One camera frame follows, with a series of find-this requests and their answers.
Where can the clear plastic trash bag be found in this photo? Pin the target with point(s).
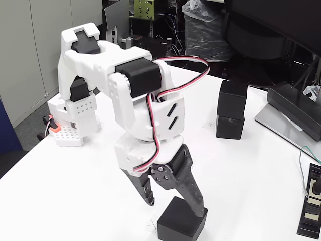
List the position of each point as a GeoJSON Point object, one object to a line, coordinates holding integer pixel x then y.
{"type": "Point", "coordinates": [203, 37]}

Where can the black power plug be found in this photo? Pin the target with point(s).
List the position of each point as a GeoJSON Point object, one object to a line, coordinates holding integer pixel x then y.
{"type": "Point", "coordinates": [318, 187]}

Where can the crumpled white plastic wrap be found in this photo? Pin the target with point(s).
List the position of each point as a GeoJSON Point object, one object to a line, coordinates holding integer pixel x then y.
{"type": "Point", "coordinates": [312, 91]}

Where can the yellow-green perforated board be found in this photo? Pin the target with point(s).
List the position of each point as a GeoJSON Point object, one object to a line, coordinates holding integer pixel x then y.
{"type": "Point", "coordinates": [144, 10]}

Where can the black box device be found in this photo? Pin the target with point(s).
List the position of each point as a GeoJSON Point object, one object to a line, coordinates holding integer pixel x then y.
{"type": "Point", "coordinates": [288, 105]}

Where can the black power strip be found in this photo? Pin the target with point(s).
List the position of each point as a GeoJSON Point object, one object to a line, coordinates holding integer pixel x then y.
{"type": "Point", "coordinates": [309, 221]}

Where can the black computer case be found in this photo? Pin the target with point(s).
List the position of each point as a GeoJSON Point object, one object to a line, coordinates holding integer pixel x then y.
{"type": "Point", "coordinates": [160, 46]}

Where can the black cube block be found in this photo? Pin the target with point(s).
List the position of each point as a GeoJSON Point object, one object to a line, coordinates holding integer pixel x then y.
{"type": "Point", "coordinates": [175, 226]}
{"type": "Point", "coordinates": [229, 128]}
{"type": "Point", "coordinates": [232, 100]}

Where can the orange table clamp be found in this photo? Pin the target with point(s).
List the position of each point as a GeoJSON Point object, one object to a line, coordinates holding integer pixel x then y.
{"type": "Point", "coordinates": [54, 128]}

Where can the silver monitor stand base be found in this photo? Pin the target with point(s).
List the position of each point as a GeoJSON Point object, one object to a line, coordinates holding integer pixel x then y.
{"type": "Point", "coordinates": [273, 125]}

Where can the blue partition panel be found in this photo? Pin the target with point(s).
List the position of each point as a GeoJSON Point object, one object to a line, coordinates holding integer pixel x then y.
{"type": "Point", "coordinates": [7, 130]}

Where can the silver metal post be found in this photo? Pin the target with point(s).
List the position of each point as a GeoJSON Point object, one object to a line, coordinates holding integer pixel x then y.
{"type": "Point", "coordinates": [128, 42]}

